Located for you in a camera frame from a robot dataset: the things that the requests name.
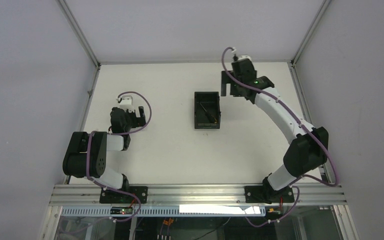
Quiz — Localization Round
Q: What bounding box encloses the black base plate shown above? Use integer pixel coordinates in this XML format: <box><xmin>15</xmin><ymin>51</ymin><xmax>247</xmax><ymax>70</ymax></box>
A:
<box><xmin>99</xmin><ymin>185</ymin><xmax>149</xmax><ymax>204</ymax></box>
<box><xmin>244</xmin><ymin>185</ymin><xmax>295</xmax><ymax>204</ymax></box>

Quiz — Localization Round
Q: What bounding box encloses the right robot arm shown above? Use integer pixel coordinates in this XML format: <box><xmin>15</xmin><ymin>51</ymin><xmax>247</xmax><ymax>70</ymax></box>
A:
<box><xmin>221</xmin><ymin>58</ymin><xmax>329</xmax><ymax>203</ymax></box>

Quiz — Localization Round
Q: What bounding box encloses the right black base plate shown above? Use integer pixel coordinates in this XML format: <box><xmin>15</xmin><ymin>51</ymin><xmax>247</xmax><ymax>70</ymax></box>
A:
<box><xmin>244</xmin><ymin>185</ymin><xmax>295</xmax><ymax>204</ymax></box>

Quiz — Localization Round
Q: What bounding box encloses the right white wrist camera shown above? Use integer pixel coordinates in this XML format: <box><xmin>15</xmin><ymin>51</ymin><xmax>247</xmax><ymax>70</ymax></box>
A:
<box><xmin>233</xmin><ymin>55</ymin><xmax>252</xmax><ymax>63</ymax></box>

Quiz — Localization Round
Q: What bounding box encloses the perforated white cable duct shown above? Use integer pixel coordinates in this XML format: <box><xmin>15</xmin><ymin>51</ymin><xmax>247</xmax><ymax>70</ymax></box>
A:
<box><xmin>61</xmin><ymin>204</ymin><xmax>266</xmax><ymax>218</ymax></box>

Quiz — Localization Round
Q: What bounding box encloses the small green circuit board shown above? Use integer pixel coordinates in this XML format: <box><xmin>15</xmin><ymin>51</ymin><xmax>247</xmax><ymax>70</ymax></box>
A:
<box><xmin>110</xmin><ymin>206</ymin><xmax>134</xmax><ymax>215</ymax></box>

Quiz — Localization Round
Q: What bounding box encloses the black yellow screwdriver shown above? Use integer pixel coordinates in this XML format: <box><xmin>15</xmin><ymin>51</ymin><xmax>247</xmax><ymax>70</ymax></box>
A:
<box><xmin>199</xmin><ymin>102</ymin><xmax>218</xmax><ymax>124</ymax></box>

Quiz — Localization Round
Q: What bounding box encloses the black plastic bin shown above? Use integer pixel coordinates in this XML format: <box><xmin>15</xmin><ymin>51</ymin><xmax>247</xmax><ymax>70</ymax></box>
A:
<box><xmin>194</xmin><ymin>91</ymin><xmax>221</xmax><ymax>130</ymax></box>

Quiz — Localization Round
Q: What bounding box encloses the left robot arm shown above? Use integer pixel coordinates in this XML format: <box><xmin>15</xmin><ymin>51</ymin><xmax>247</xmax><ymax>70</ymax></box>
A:
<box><xmin>62</xmin><ymin>106</ymin><xmax>147</xmax><ymax>192</ymax></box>

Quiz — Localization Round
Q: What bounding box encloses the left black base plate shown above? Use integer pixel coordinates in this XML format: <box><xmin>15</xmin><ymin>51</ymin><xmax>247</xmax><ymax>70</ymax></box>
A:
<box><xmin>99</xmin><ymin>185</ymin><xmax>149</xmax><ymax>204</ymax></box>

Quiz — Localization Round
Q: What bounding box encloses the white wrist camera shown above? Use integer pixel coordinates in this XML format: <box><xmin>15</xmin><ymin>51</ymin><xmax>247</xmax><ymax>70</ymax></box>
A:
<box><xmin>233</xmin><ymin>55</ymin><xmax>252</xmax><ymax>63</ymax></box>
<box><xmin>117</xmin><ymin>95</ymin><xmax>135</xmax><ymax>113</ymax></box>

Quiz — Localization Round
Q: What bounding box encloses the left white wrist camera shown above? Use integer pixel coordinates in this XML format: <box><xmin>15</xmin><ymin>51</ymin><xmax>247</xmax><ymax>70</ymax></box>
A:
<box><xmin>117</xmin><ymin>95</ymin><xmax>135</xmax><ymax>113</ymax></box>

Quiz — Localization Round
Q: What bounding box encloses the aluminium front rail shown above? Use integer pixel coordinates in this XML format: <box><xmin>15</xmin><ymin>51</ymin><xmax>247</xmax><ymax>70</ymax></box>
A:
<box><xmin>49</xmin><ymin>183</ymin><xmax>347</xmax><ymax>206</ymax></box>

